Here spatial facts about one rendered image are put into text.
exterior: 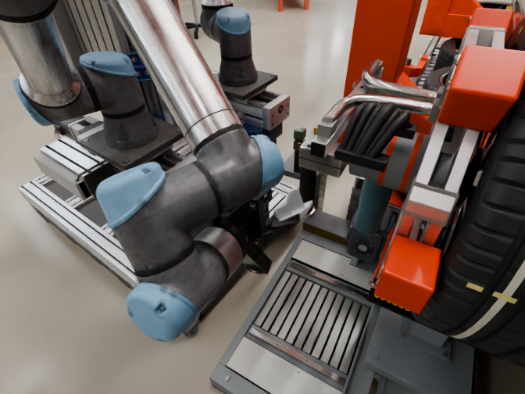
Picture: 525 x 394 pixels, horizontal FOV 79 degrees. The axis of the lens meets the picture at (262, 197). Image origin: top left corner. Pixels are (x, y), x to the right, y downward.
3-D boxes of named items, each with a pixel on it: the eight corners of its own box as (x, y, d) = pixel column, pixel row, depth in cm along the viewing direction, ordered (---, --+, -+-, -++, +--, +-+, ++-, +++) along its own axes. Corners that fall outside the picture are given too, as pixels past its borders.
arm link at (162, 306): (154, 288, 31) (187, 353, 34) (215, 232, 40) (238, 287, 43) (107, 287, 35) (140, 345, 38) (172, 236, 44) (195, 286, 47)
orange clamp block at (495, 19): (501, 50, 67) (516, 8, 66) (459, 45, 70) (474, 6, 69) (491, 66, 73) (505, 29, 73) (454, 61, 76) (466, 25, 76)
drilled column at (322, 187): (316, 220, 178) (323, 159, 149) (299, 214, 181) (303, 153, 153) (323, 209, 184) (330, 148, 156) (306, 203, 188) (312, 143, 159)
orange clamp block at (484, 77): (492, 134, 46) (519, 101, 37) (433, 122, 49) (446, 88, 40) (505, 92, 46) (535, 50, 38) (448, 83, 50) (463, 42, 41)
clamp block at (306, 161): (339, 179, 63) (342, 157, 59) (298, 166, 66) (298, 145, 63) (347, 165, 66) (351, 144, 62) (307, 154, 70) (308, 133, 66)
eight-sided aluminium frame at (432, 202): (390, 331, 72) (505, 114, 36) (362, 318, 75) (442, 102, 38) (429, 192, 107) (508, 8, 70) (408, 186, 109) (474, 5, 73)
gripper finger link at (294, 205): (319, 183, 56) (275, 198, 52) (322, 213, 58) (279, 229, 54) (309, 178, 58) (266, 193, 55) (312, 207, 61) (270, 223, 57)
